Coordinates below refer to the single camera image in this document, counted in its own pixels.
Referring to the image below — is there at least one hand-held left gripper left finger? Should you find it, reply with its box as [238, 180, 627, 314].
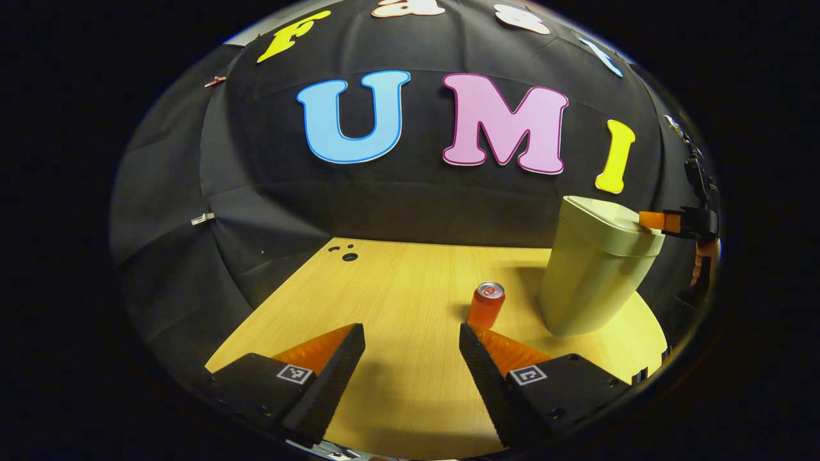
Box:
[205, 323, 366, 448]

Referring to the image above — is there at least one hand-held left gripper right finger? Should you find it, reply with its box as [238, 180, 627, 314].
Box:
[459, 323, 632, 449]

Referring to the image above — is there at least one orange pop can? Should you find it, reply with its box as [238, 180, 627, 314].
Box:
[467, 281, 506, 330]

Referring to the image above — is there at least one green desktop garbage bin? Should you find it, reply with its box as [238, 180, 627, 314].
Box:
[537, 195, 666, 338]

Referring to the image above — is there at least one wooden desktop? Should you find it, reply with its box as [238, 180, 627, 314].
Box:
[205, 237, 668, 460]

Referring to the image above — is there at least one black backdrop cloth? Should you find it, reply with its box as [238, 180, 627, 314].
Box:
[109, 0, 721, 385]

